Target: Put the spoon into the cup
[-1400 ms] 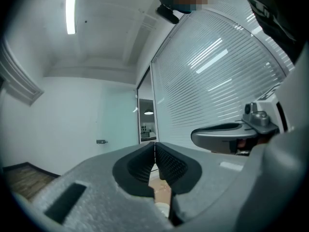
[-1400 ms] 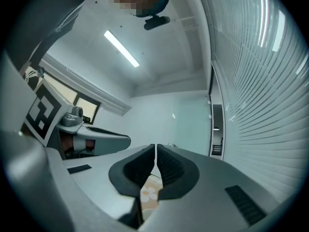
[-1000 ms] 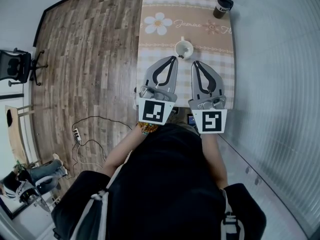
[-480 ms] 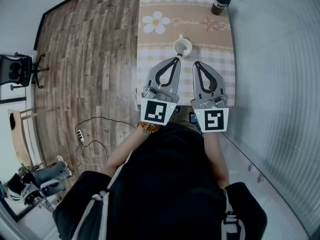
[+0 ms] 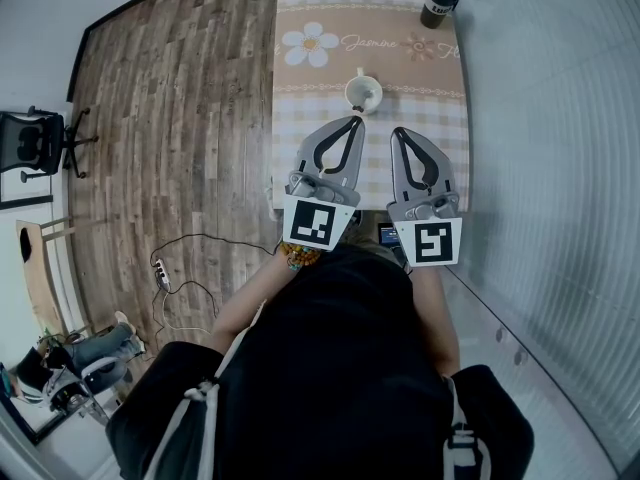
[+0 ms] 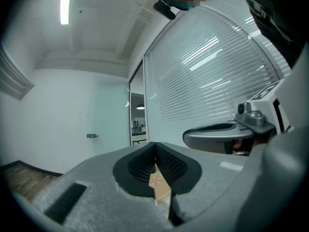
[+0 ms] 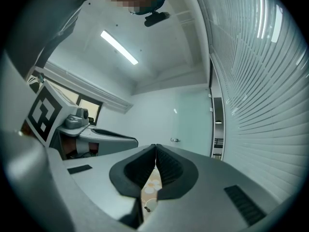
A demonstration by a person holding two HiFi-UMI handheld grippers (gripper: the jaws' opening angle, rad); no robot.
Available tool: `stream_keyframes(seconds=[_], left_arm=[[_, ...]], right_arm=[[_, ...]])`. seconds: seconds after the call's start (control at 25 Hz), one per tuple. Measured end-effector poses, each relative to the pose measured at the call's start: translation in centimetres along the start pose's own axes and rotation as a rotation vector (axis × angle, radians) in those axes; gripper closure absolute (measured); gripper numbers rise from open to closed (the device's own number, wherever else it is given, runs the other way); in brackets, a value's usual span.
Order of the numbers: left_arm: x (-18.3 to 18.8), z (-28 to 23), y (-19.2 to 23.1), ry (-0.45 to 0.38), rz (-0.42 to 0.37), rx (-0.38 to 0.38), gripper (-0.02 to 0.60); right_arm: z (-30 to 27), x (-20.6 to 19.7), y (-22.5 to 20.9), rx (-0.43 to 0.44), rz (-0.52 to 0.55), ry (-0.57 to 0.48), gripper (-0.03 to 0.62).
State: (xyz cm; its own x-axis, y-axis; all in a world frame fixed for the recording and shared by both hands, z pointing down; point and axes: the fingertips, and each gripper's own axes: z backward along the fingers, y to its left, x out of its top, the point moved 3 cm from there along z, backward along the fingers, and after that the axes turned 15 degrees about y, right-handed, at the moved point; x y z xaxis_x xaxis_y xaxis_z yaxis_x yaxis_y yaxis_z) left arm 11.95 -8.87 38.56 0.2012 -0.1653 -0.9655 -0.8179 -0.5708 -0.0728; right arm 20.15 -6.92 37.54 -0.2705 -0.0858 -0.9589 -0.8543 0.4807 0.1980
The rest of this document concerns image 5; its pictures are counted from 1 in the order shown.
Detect person's left forearm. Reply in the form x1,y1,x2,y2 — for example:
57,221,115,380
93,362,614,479
209,260,296,354

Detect black office chair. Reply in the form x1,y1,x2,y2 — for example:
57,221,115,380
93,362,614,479
0,106,100,204

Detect white floor cable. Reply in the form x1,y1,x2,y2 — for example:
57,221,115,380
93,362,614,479
152,287,211,335

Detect brown bead bracelet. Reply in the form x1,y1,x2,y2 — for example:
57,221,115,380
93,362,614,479
278,241,322,272

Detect white ceramic mug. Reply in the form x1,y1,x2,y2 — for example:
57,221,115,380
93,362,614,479
344,66,384,117

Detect person's right forearm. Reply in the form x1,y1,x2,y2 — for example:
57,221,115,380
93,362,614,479
409,265,461,377

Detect checked beige flower tablecloth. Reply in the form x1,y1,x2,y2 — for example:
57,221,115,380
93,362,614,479
269,0,472,219

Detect grey harness strap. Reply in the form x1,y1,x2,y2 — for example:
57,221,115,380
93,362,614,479
144,380,221,480
442,375,494,480

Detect black floor cable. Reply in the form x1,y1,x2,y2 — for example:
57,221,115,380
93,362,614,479
149,232,284,349

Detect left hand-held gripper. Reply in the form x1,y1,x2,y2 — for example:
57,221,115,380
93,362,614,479
282,114,366,254

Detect black travel tumbler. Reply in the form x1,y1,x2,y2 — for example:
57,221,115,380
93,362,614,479
419,0,460,29

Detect person's black shirt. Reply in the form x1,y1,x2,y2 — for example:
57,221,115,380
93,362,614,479
104,245,536,480

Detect wooden bench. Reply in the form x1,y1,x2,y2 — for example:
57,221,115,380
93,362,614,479
14,219,96,339

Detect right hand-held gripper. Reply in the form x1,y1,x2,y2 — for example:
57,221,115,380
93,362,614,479
385,126,464,269

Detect person's olive trousers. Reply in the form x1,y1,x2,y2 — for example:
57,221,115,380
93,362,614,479
344,235,401,264

